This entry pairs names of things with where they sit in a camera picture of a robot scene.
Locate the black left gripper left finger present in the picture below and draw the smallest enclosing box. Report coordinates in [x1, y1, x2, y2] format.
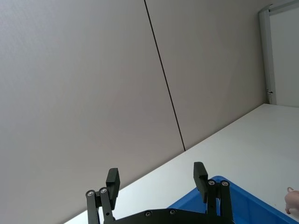
[85, 167, 121, 224]

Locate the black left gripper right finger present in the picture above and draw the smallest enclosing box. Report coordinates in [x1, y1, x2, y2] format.
[193, 161, 234, 222]

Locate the person's hand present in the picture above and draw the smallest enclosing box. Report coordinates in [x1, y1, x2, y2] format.
[284, 189, 299, 215]

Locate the blue plastic bin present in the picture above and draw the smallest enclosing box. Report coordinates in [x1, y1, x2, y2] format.
[167, 175, 299, 224]

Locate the white door panel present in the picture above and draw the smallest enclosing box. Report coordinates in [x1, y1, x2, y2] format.
[268, 6, 299, 107]

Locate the grey metal door frame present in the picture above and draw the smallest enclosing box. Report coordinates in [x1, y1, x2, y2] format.
[258, 0, 299, 105]

